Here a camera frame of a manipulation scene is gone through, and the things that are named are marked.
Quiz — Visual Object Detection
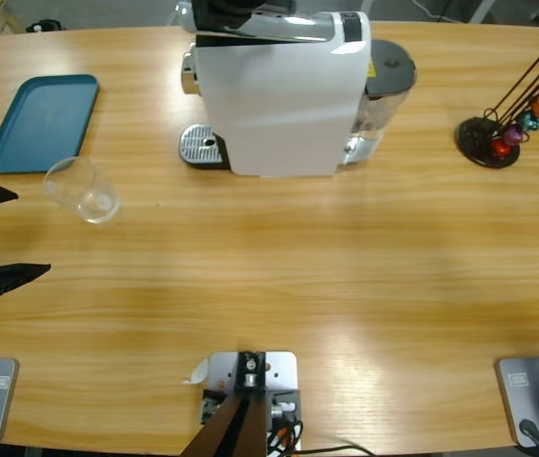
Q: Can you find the dark camera post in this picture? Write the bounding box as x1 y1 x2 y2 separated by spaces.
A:
177 350 270 457

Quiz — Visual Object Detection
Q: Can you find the curled white tape piece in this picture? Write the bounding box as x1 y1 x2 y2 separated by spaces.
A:
182 359 210 386

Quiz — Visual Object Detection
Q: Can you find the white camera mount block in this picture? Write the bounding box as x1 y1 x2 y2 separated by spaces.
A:
201 350 303 453

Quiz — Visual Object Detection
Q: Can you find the purple coffee capsule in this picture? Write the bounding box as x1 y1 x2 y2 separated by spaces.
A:
502 126 526 148

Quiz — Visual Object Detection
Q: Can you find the white capsule coffee machine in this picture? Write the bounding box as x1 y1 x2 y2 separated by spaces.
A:
173 0 375 180

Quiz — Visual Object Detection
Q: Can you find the black capsule holder with rods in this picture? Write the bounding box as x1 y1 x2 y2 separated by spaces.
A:
454 30 539 169

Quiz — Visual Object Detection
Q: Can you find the teal plastic tray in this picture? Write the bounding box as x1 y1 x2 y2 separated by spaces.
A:
0 73 101 175

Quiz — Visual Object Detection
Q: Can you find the white floor cable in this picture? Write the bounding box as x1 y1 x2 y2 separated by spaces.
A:
411 0 470 24

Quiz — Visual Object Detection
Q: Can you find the thin black mount cable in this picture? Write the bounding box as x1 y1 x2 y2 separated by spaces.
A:
292 445 378 457

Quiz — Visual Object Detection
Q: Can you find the red coffee capsule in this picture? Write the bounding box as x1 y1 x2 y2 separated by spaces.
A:
490 137 513 161

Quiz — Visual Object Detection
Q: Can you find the small black floor object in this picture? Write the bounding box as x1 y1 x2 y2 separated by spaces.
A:
25 18 67 34

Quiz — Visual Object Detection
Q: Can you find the clear plastic cup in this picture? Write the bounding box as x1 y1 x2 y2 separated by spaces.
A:
42 155 122 226

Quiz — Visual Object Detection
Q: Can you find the teal coffee capsule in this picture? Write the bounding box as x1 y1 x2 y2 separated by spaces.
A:
516 108 539 132

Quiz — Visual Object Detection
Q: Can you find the orange and white cable bundle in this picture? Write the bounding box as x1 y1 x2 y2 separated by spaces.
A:
267 419 305 453

